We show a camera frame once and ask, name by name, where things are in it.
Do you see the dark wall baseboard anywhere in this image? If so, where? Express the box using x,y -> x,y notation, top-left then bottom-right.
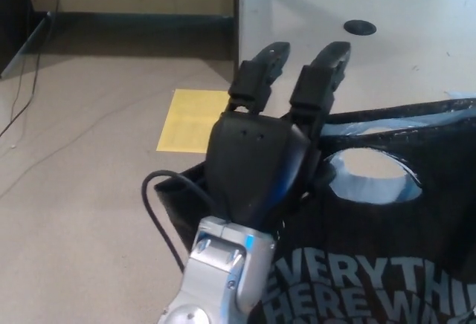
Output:
47,10 -> 235,37

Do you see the yellow paper sheet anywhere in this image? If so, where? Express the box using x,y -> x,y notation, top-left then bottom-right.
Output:
155,88 -> 231,153

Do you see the black hanging power cable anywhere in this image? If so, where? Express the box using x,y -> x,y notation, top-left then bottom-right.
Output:
0,0 -> 62,137

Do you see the dark desk side panel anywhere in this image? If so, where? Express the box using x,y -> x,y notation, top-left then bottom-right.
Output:
232,0 -> 241,71

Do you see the black printed plastic bag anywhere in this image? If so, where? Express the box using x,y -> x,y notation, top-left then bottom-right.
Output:
153,97 -> 476,324

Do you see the black round desk grommet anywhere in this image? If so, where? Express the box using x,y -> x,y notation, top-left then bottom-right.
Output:
343,19 -> 377,36

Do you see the black cabinet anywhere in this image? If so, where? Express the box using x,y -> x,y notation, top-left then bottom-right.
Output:
0,0 -> 51,79

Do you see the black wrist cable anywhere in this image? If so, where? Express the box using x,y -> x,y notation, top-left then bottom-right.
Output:
142,169 -> 225,273

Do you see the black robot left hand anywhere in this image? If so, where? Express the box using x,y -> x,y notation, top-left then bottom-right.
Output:
203,40 -> 353,238

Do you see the thin grey floor cable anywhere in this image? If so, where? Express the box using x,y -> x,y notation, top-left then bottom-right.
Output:
0,89 -> 174,195

